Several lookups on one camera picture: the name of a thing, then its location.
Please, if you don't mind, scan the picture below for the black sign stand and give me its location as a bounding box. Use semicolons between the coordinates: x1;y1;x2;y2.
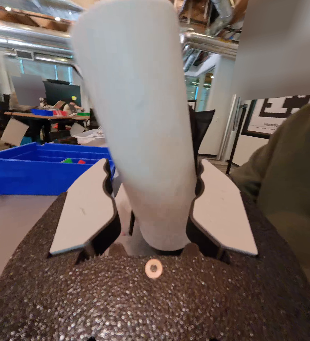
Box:
225;103;248;175

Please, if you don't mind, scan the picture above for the white cylinder with black cap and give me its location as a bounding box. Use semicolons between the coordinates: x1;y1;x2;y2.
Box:
71;0;198;252

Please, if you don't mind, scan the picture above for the black monitor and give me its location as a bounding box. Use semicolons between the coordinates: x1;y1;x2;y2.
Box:
44;79;81;107

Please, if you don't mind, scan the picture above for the black mesh office chair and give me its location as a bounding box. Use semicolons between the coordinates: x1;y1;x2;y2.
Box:
188;105;216;171

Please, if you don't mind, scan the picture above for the blue plastic bin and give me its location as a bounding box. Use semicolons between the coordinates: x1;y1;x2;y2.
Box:
0;142;116;195

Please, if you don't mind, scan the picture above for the wooden top desk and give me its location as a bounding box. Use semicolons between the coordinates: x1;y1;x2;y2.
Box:
4;111;90;143

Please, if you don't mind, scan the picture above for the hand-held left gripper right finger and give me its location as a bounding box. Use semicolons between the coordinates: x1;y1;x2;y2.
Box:
185;159;259;257

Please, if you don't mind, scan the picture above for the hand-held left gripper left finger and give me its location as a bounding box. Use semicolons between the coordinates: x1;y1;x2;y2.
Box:
49;158;122;257

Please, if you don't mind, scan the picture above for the grey flat panel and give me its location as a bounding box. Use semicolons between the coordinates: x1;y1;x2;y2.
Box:
1;118;29;147
70;122;86;137

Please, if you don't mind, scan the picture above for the fiducial marker sign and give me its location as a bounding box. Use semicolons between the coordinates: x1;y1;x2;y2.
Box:
247;93;310;137

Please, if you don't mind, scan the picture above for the silver ventilation duct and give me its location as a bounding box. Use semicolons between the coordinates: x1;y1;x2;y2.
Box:
0;20;74;54

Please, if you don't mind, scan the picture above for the person's right forearm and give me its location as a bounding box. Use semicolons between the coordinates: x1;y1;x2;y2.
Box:
231;100;310;307

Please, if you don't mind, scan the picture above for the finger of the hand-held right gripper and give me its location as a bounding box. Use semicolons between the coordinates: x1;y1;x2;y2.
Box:
113;183;137;237

